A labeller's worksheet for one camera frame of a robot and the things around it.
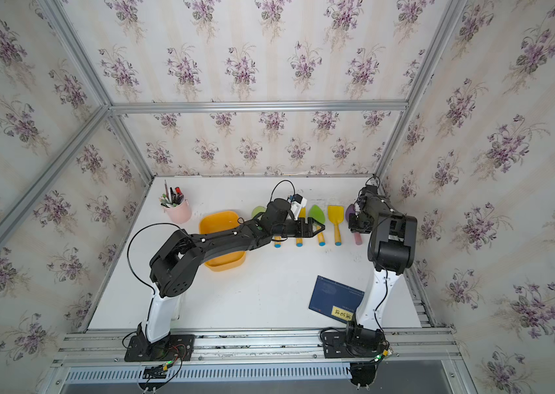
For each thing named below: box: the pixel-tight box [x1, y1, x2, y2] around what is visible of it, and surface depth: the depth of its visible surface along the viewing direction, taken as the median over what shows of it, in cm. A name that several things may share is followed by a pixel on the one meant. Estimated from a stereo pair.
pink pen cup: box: [159, 178, 193, 225], surface depth 100 cm
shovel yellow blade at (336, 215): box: [327, 205, 345, 247], surface depth 106 cm
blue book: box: [308, 274, 365, 324], surface depth 85 cm
